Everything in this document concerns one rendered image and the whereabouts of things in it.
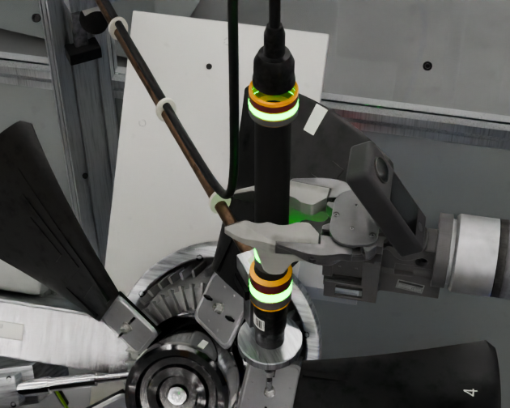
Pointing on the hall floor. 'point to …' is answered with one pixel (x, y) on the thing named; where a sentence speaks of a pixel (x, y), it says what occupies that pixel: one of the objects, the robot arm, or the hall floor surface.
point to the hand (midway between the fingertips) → (242, 207)
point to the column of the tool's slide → (83, 125)
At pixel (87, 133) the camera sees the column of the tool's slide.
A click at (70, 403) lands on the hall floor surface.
